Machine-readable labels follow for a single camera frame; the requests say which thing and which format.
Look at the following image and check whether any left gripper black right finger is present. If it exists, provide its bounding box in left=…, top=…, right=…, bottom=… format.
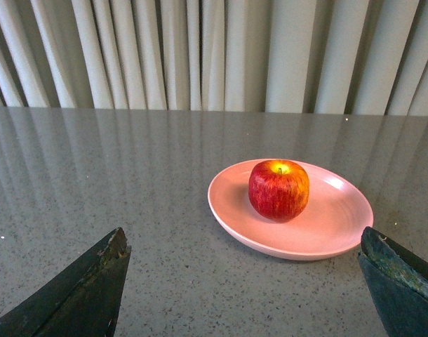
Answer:
left=358, top=227, right=428, bottom=336

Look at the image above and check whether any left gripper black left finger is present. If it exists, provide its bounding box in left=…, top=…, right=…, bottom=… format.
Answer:
left=0, top=227, right=131, bottom=336

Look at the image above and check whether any pink plate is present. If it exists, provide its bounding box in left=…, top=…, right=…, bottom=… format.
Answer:
left=208, top=159, right=373, bottom=260

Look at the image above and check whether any red yellow apple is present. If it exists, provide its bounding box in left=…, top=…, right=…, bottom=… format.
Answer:
left=248, top=159, right=310, bottom=222

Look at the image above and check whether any white pleated curtain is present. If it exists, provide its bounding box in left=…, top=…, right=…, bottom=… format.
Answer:
left=0, top=1, right=428, bottom=116

